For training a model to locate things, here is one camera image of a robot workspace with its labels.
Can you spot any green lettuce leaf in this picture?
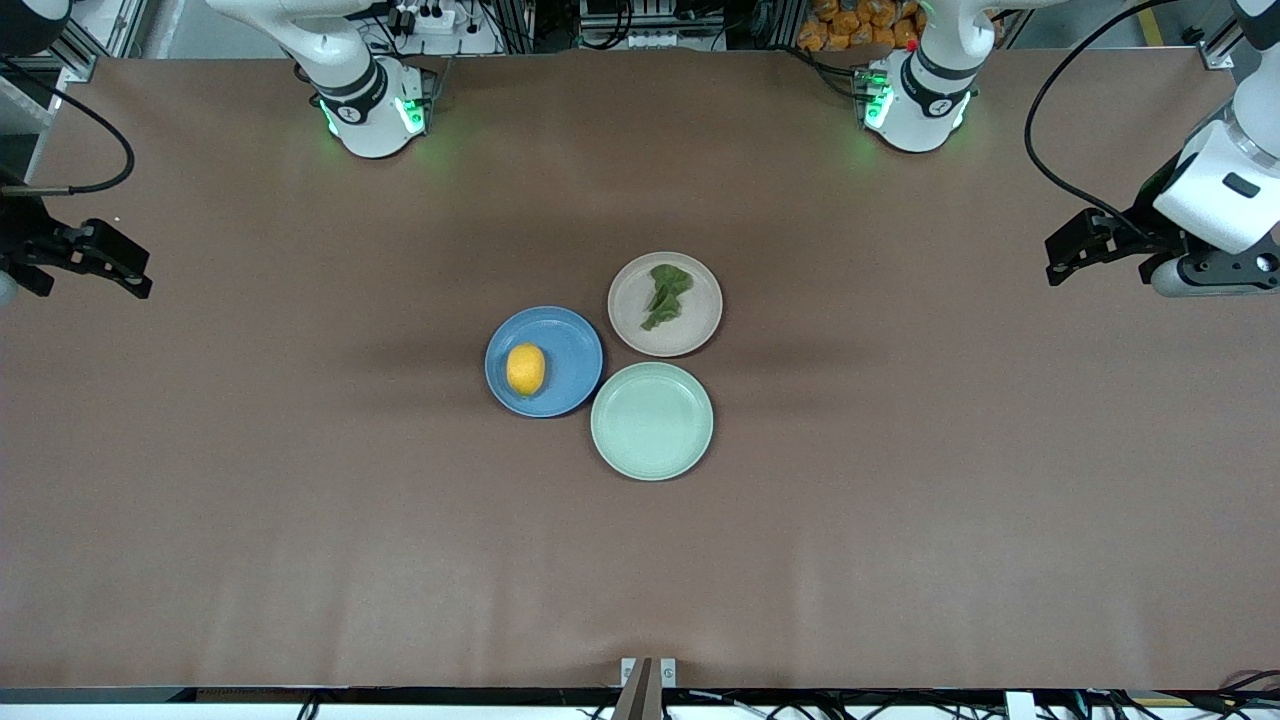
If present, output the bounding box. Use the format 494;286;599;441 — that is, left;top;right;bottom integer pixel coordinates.
640;263;695;332

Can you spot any yellow lemon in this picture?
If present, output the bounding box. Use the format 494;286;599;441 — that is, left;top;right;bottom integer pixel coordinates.
505;343;548;397

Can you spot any bag of orange items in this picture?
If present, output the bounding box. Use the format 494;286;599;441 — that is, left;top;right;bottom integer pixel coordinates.
796;0;923;53

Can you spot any beige pink plate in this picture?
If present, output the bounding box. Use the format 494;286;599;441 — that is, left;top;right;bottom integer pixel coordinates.
607;251;724;358

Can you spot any white power strip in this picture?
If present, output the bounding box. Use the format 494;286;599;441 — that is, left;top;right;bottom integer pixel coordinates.
385;0;469;37

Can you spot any pale green plate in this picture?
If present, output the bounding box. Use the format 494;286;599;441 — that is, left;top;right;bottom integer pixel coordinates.
590;361;715;482

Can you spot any blue plate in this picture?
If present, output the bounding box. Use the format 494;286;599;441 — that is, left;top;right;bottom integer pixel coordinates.
484;305;605;419

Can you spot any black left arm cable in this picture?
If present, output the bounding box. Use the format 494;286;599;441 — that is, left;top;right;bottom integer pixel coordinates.
1023;0;1186;241

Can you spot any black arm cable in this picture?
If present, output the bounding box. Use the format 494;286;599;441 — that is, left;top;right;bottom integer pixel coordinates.
0;55;136;198
1023;0;1186;241

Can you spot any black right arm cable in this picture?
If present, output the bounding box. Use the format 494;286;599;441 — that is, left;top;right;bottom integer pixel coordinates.
0;55;136;198

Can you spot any aluminium frame profile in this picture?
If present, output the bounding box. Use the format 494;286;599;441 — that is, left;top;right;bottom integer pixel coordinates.
45;0;151;83
1180;0;1261;71

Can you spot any metal table edge bracket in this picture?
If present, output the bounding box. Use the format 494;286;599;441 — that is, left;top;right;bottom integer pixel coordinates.
612;656;679;720

